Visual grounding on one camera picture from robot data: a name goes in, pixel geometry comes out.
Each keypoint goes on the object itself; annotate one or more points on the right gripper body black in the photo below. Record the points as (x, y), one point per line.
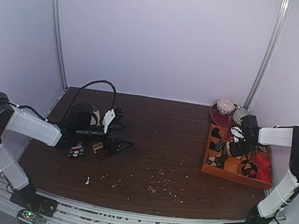
(236, 147)

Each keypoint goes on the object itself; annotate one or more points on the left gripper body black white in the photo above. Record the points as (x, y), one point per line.
(108, 142)

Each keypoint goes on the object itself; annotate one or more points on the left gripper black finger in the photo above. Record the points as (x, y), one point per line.
(123, 144)
(111, 147)

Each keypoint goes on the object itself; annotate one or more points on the cream white sock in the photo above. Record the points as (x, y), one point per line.
(237, 135)

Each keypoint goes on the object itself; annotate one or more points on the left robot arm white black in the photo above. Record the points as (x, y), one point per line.
(25, 120)

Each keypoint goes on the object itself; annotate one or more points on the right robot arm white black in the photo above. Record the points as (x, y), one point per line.
(288, 188)

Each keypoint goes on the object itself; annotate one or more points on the beige brown striped sock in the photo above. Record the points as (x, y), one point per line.
(97, 138)

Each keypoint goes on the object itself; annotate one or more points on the grey striped cup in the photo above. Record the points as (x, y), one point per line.
(238, 114)

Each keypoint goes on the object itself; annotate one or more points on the red round tray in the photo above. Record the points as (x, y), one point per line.
(224, 121)

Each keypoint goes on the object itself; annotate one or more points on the striped black white sock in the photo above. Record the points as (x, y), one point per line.
(218, 147)

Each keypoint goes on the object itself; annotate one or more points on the black sock in box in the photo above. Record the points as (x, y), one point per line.
(217, 133)

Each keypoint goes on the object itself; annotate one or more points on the black red patterned sock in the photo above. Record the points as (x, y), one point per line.
(249, 169)

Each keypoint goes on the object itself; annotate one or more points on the orange wooden compartment box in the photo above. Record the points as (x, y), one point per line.
(232, 169)

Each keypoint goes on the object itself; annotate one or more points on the argyle brown sock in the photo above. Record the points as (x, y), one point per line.
(217, 161)

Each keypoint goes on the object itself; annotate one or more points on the dark teal monkey sock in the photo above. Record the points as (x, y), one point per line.
(76, 151)

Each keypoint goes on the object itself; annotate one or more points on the white patterned bowl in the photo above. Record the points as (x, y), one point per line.
(224, 106)

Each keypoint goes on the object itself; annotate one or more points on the plain red sock in box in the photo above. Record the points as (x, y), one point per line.
(264, 168)

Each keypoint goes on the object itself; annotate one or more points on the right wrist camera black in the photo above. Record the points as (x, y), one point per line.
(250, 126)

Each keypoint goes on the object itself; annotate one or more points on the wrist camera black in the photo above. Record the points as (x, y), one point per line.
(250, 126)
(81, 117)

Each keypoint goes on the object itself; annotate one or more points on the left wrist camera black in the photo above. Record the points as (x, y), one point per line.
(81, 117)

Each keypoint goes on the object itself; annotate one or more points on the right aluminium frame post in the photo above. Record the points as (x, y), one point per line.
(269, 53)

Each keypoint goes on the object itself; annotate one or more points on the aluminium frame post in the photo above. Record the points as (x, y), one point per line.
(58, 43)
(269, 53)

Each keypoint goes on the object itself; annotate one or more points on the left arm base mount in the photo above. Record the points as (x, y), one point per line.
(34, 202)

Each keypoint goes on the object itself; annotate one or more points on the left aluminium frame post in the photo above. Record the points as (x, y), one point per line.
(58, 43)

